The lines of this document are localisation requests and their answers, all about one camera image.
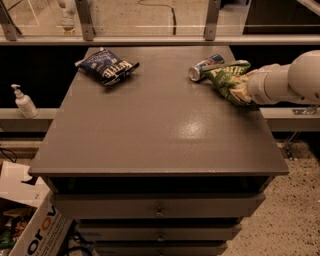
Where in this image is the redbull can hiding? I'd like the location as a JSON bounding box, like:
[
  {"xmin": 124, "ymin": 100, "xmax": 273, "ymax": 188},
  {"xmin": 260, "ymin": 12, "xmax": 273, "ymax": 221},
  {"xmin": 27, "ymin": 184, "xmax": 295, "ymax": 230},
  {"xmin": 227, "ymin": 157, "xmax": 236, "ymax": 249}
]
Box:
[{"xmin": 188, "ymin": 54, "xmax": 224, "ymax": 82}]

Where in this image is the grey drawer cabinet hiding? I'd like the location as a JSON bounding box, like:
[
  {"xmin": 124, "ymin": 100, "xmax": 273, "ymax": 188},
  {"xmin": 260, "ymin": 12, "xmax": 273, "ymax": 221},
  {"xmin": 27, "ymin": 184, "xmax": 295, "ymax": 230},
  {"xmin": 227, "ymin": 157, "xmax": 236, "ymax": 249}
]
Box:
[{"xmin": 31, "ymin": 46, "xmax": 288, "ymax": 256}]

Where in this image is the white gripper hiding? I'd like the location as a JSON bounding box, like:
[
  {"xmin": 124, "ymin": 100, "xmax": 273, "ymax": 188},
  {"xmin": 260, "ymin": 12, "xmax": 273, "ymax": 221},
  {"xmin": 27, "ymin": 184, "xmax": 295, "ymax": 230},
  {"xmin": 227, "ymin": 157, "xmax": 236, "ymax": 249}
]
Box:
[{"xmin": 230, "ymin": 64, "xmax": 281, "ymax": 105}]

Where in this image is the white pump bottle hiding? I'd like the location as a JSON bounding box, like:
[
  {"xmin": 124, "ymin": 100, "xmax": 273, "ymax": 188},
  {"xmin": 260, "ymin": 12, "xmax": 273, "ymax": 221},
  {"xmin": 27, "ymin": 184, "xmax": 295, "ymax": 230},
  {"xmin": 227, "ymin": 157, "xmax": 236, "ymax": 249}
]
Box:
[{"xmin": 11, "ymin": 84, "xmax": 39, "ymax": 118}]

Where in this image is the white cardboard box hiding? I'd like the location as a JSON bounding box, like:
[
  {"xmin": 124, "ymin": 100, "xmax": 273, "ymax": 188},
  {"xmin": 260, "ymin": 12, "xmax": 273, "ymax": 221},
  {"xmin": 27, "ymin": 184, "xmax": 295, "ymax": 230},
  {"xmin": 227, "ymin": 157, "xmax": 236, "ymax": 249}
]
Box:
[{"xmin": 0, "ymin": 161, "xmax": 72, "ymax": 256}]

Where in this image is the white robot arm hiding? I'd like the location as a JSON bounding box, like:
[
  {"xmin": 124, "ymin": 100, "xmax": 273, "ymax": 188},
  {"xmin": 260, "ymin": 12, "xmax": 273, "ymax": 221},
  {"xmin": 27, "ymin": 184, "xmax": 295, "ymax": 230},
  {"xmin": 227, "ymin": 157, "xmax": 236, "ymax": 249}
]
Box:
[{"xmin": 230, "ymin": 50, "xmax": 320, "ymax": 105}]

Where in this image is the black floor cable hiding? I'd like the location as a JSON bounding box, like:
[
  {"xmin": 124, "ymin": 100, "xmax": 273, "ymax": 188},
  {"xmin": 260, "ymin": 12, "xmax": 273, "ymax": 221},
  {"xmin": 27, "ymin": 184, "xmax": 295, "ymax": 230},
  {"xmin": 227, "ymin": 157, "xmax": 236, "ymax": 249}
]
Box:
[{"xmin": 137, "ymin": 0, "xmax": 178, "ymax": 36}]

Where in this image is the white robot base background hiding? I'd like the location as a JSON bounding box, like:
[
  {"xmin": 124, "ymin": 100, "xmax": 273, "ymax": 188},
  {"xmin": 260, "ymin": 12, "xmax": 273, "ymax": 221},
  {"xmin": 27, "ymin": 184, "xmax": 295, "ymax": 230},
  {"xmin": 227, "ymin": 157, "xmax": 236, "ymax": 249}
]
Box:
[{"xmin": 57, "ymin": 0, "xmax": 76, "ymax": 33}]

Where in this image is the grey metal railing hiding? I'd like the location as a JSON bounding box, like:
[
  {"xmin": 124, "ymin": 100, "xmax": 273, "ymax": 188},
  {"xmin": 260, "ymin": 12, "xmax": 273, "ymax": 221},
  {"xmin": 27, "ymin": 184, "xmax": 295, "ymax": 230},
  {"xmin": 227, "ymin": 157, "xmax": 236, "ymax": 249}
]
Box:
[{"xmin": 0, "ymin": 0, "xmax": 320, "ymax": 46}]

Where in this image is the metal bracket on ledge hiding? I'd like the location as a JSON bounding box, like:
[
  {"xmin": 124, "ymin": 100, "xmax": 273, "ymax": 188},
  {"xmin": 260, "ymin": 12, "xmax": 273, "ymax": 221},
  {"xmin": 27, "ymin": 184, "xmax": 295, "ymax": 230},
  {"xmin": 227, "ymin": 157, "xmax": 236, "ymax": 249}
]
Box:
[{"xmin": 293, "ymin": 105, "xmax": 318, "ymax": 115}]

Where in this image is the top drawer knob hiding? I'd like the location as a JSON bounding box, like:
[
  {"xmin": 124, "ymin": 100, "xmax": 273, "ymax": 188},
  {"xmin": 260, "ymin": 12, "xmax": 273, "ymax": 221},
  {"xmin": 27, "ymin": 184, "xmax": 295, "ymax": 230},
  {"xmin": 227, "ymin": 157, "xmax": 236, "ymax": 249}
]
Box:
[{"xmin": 155, "ymin": 207, "xmax": 165, "ymax": 217}]

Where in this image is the green jalapeno chip bag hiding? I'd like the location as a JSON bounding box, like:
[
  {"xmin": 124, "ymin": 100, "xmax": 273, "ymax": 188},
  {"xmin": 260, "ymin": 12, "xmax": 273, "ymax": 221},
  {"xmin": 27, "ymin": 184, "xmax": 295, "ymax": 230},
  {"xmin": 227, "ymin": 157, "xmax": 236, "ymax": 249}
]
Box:
[{"xmin": 203, "ymin": 60, "xmax": 253, "ymax": 106}]

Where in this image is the blue kettle chip bag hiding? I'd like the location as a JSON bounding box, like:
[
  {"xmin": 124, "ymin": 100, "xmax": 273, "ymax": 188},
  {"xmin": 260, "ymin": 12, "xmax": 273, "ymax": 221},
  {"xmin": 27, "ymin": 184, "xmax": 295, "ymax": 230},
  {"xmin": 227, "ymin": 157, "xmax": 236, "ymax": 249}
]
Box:
[{"xmin": 75, "ymin": 47, "xmax": 139, "ymax": 87}]

